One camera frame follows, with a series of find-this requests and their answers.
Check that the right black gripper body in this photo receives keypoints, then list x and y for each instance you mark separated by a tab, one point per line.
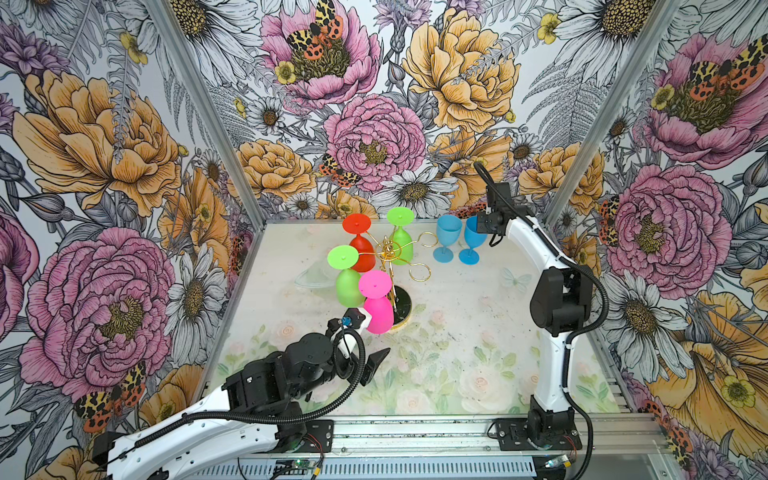
484	224

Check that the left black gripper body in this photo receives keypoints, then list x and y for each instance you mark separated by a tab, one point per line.
347	366

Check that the blue wine glass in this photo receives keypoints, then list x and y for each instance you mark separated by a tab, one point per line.
473	239
448	230

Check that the blue wine glass front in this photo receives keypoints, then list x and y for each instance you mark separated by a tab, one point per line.
448	230

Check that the pink wine glass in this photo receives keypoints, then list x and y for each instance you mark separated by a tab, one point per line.
376	286

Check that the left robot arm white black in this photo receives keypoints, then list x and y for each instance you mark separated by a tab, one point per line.
266	407

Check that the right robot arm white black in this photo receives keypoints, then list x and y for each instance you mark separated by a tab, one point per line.
560	305

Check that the green wine glass front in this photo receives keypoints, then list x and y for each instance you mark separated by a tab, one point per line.
343	258

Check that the green wine glass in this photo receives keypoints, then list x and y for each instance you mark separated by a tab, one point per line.
402	242
343	258

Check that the green wine glass rear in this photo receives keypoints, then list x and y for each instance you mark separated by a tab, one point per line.
402	242

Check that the red wine glass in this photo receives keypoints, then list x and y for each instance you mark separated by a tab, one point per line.
358	225

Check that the small green circuit board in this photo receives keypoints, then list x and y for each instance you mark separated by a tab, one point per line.
293	467

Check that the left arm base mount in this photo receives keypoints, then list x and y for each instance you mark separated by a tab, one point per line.
315	436

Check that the gold wire glass rack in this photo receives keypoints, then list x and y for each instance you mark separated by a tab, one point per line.
416	271

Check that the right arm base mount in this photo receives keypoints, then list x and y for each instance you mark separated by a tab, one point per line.
514	434

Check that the aluminium front rail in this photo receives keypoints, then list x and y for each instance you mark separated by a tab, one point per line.
624	446

